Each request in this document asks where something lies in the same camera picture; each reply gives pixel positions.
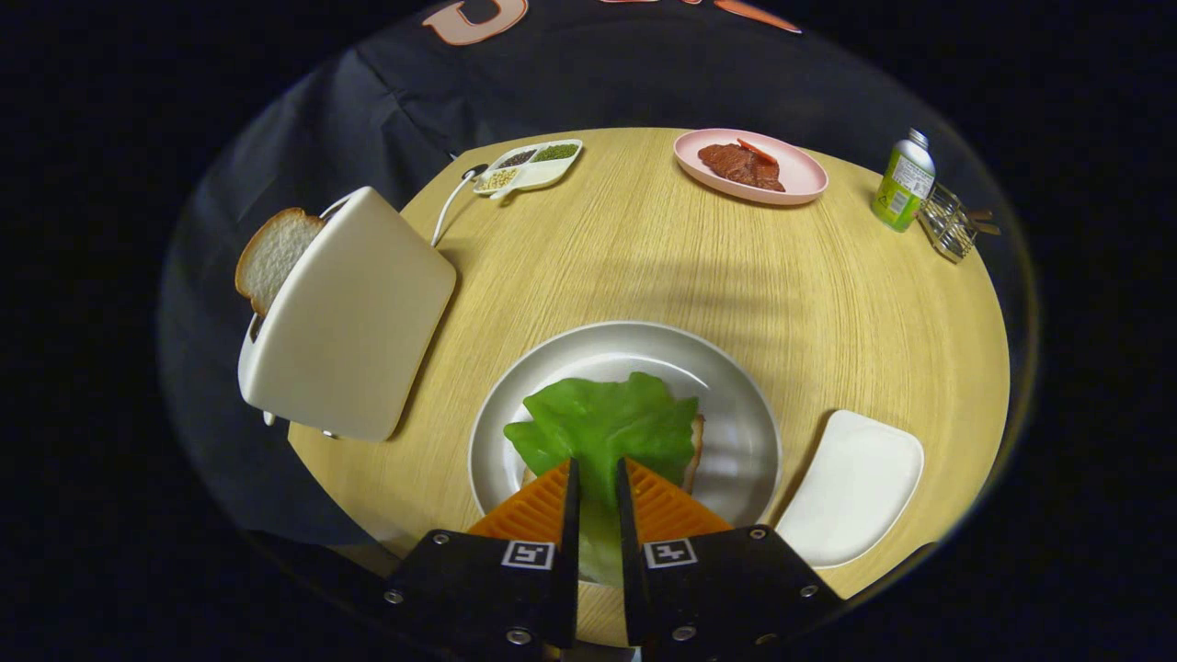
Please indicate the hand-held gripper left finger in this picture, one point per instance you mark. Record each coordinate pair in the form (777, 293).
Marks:
(569, 515)

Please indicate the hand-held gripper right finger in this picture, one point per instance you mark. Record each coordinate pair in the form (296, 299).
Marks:
(627, 524)

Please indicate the green lettuce leaf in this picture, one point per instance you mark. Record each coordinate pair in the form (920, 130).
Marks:
(607, 423)

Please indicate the toast bread slice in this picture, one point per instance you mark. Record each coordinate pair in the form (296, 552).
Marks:
(271, 257)

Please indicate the bread slice under lettuce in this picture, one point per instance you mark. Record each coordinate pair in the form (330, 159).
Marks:
(696, 450)

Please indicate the round white plate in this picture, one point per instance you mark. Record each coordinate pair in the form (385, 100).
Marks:
(607, 354)

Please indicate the square white dish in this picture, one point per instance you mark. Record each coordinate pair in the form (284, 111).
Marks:
(851, 487)

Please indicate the white toaster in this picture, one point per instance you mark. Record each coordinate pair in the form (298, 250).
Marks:
(349, 313)

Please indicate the divided white condiment dish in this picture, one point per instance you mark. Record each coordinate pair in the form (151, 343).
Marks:
(542, 173)

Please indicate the brown meat pieces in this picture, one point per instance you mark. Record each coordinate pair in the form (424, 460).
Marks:
(731, 167)

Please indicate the pink plate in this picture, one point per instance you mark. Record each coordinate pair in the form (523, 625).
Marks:
(800, 175)

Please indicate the red food slice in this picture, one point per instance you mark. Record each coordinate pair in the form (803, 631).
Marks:
(759, 152)

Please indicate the green label bottle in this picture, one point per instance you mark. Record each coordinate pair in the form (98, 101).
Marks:
(903, 184)

